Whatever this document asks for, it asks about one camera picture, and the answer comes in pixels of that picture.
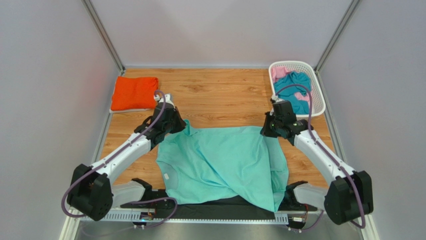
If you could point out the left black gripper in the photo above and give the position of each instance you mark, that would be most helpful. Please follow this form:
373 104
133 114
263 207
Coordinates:
181 123

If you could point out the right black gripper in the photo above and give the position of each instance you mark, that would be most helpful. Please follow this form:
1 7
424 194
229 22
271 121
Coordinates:
268 129

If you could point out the mint green t-shirt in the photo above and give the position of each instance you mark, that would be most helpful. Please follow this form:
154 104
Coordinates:
200 165

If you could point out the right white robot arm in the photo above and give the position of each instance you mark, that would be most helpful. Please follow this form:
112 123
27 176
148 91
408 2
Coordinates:
332 168

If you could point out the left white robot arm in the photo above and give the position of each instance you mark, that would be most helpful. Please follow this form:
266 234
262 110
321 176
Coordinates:
109 168

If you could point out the teal blue t-shirt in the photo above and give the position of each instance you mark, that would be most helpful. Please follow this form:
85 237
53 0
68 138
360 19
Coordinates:
298 107

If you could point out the white plastic laundry basket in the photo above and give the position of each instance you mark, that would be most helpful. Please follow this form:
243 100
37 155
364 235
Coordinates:
317 100

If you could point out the pink t-shirt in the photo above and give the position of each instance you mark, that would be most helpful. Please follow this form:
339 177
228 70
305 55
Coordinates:
279 71

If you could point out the folded orange t-shirt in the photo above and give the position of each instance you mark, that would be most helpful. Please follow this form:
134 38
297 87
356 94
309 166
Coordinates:
138 91

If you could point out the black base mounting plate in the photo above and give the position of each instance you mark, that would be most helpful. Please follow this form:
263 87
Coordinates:
234 208

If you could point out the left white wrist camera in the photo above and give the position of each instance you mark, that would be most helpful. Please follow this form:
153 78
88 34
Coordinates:
167 98

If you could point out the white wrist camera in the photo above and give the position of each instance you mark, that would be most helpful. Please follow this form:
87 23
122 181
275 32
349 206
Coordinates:
273 99
167 98

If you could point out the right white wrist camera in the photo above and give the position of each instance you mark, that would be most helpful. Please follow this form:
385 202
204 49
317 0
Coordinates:
273 99

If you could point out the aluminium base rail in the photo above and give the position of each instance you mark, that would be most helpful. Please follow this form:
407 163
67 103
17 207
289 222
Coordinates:
95 200

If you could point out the right aluminium corner post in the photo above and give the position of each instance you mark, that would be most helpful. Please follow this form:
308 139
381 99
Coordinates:
350 11

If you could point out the aluminium corner post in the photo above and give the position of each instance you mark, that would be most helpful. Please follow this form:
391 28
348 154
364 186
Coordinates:
93 14
350 11

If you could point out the left aluminium corner post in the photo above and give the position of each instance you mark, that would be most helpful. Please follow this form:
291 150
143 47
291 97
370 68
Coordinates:
93 14

